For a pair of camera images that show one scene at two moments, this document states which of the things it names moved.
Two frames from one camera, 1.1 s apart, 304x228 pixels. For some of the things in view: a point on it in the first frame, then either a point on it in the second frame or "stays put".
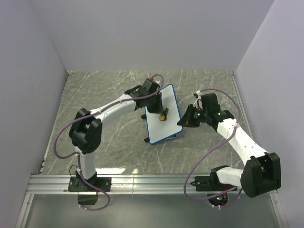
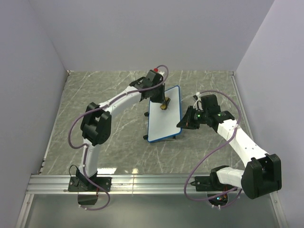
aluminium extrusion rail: [58, 184] stays put
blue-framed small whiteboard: [157, 130] stays put
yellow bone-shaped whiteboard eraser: [163, 117] -> [164, 106]
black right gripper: [186, 119] stays put
